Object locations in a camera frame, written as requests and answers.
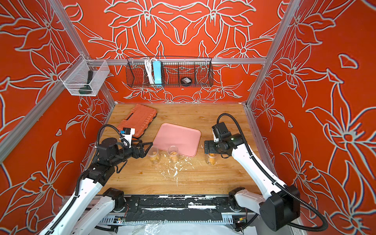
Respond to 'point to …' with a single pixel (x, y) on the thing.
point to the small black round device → (186, 81)
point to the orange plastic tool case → (140, 119)
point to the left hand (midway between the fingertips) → (147, 141)
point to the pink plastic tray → (187, 140)
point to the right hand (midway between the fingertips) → (211, 146)
